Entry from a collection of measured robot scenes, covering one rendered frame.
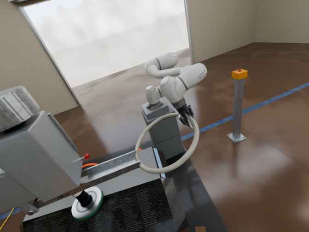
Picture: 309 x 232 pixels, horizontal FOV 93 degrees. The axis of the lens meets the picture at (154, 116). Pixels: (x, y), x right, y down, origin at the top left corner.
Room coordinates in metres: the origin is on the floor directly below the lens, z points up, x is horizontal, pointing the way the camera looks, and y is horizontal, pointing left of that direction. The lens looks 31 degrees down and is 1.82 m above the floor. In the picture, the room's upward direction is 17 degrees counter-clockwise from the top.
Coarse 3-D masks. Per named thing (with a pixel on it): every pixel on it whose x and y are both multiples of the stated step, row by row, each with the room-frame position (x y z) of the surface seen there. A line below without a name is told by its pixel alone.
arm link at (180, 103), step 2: (182, 98) 0.80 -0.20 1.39; (180, 100) 0.79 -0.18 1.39; (182, 100) 0.80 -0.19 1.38; (184, 100) 0.81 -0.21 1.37; (170, 102) 0.84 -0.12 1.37; (176, 102) 0.79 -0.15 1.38; (178, 102) 0.79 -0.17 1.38; (180, 102) 0.79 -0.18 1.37; (182, 102) 0.80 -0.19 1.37; (184, 102) 0.81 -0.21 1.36; (172, 104) 0.82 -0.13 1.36; (174, 104) 0.80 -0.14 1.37; (176, 104) 0.80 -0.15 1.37; (178, 104) 0.79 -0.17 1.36; (180, 104) 0.79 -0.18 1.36; (182, 104) 0.79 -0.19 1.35; (174, 106) 0.82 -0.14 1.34; (176, 106) 0.80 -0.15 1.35; (178, 106) 0.80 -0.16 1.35; (180, 106) 0.79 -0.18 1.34; (182, 106) 0.80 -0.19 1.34; (176, 108) 0.81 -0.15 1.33
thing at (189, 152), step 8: (160, 120) 0.98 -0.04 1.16; (192, 120) 0.77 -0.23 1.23; (136, 144) 0.86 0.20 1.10; (192, 144) 0.60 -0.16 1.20; (136, 152) 0.78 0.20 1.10; (192, 152) 0.56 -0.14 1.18; (136, 160) 0.71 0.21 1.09; (184, 160) 0.54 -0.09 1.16; (144, 168) 0.62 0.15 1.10; (152, 168) 0.59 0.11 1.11; (160, 168) 0.56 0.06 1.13; (168, 168) 0.53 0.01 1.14
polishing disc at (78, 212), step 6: (90, 192) 0.72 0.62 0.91; (96, 192) 0.70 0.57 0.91; (96, 198) 0.65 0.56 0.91; (78, 204) 0.65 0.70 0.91; (90, 204) 0.62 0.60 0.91; (96, 204) 0.61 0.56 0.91; (72, 210) 0.62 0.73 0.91; (78, 210) 0.61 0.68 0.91; (84, 210) 0.59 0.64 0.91; (90, 210) 0.58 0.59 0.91; (78, 216) 0.57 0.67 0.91; (84, 216) 0.55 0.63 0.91
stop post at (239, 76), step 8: (232, 72) 1.68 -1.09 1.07; (240, 72) 1.58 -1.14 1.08; (240, 80) 1.59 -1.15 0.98; (240, 88) 1.59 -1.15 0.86; (240, 96) 1.59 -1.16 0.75; (240, 104) 1.59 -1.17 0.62; (240, 112) 1.59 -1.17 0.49; (240, 120) 1.59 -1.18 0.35; (240, 128) 1.59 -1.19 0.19; (232, 136) 1.65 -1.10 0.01; (240, 136) 1.60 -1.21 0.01
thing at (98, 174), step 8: (112, 160) 0.75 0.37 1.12; (120, 160) 0.76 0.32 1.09; (128, 160) 0.75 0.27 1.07; (88, 168) 0.73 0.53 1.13; (96, 168) 0.73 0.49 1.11; (104, 168) 0.73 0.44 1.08; (112, 168) 0.72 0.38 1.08; (120, 168) 0.66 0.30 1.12; (128, 168) 0.66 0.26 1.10; (136, 168) 0.67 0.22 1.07; (88, 176) 0.70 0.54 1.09; (96, 176) 0.69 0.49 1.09; (104, 176) 0.63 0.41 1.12; (112, 176) 0.64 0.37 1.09; (80, 184) 0.62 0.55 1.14; (88, 184) 0.62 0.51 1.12; (96, 184) 0.62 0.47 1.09; (72, 192) 0.60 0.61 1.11; (40, 200) 0.58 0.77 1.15; (56, 200) 0.58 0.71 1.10
